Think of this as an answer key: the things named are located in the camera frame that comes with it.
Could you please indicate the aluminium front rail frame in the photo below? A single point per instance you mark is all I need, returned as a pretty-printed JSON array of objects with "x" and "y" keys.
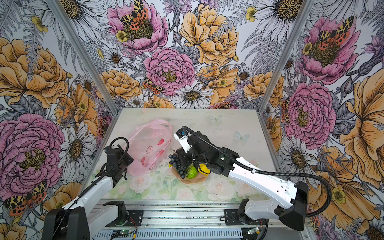
[{"x": 193, "y": 221}]

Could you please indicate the bright green bumpy fruit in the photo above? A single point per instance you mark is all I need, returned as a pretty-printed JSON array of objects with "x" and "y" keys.
[{"x": 191, "y": 172}]

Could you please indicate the right aluminium corner post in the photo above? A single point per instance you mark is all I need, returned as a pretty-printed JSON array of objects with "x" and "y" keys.
[{"x": 303, "y": 17}]

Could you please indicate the pink scalloped bowl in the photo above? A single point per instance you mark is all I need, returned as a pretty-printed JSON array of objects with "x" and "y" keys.
[{"x": 198, "y": 179}]

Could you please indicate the aluminium corner post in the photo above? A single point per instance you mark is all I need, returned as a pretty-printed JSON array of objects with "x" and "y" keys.
[
  {"x": 69, "y": 29},
  {"x": 303, "y": 17}
]

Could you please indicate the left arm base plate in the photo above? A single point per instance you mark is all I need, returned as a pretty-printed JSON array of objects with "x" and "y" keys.
[{"x": 134, "y": 219}]

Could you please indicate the green circuit board right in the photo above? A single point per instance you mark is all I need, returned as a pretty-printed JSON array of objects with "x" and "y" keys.
[{"x": 251, "y": 231}]

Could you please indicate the green circuit board left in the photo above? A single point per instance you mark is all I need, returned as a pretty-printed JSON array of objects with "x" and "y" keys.
[{"x": 124, "y": 234}]

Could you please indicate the yellow lemon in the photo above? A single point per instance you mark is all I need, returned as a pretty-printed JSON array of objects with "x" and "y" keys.
[{"x": 203, "y": 170}]

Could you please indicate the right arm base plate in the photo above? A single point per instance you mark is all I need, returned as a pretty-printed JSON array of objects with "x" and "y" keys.
[{"x": 232, "y": 218}]

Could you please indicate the green circuit board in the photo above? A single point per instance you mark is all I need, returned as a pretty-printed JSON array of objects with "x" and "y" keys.
[
  {"x": 251, "y": 231},
  {"x": 124, "y": 234}
]

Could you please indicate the pink plastic bag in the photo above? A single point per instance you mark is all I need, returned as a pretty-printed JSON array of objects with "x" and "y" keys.
[{"x": 148, "y": 146}]

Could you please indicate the left aluminium corner post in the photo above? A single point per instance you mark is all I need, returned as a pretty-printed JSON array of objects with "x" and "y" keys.
[{"x": 69, "y": 29}]

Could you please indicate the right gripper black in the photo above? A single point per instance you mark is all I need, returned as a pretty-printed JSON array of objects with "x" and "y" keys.
[{"x": 183, "y": 155}]

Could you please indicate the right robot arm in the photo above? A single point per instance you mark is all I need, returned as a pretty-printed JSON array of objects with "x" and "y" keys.
[{"x": 287, "y": 202}]

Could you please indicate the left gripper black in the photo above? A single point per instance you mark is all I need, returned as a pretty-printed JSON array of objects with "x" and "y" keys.
[{"x": 129, "y": 160}]

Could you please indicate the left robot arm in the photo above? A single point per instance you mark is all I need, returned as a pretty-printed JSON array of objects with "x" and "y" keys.
[{"x": 75, "y": 221}]

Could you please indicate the dark grape bunch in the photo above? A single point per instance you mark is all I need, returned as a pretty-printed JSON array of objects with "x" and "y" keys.
[{"x": 176, "y": 164}]

